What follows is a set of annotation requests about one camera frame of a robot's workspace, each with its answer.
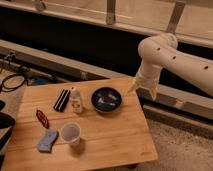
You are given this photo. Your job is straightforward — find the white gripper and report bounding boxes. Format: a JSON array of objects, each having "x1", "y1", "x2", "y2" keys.
[{"x1": 127, "y1": 65, "x2": 161, "y2": 100}]

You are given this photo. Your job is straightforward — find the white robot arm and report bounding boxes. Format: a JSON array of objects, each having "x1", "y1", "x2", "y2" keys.
[{"x1": 129, "y1": 33, "x2": 213, "y2": 100}]

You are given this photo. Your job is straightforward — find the dark ceramic bowl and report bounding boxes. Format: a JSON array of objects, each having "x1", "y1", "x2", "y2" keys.
[{"x1": 91, "y1": 87, "x2": 122, "y2": 113}]

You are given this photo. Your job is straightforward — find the wooden table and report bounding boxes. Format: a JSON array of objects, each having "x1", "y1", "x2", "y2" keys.
[{"x1": 1, "y1": 77, "x2": 158, "y2": 171}]

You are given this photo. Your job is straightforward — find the white plastic bottle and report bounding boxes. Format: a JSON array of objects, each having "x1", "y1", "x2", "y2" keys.
[{"x1": 70, "y1": 87, "x2": 83, "y2": 113}]

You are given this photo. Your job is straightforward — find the blue object behind table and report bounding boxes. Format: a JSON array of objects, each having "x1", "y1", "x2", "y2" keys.
[{"x1": 31, "y1": 78, "x2": 49, "y2": 86}]

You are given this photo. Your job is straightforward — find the blue sponge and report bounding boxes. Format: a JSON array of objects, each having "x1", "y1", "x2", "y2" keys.
[{"x1": 37, "y1": 129, "x2": 59, "y2": 153}]

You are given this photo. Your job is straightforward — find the black object at left edge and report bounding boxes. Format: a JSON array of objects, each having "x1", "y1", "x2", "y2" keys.
[{"x1": 0, "y1": 100, "x2": 16, "y2": 168}]

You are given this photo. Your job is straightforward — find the black cable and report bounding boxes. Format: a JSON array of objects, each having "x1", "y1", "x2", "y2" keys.
[{"x1": 0, "y1": 72, "x2": 30, "y2": 94}]

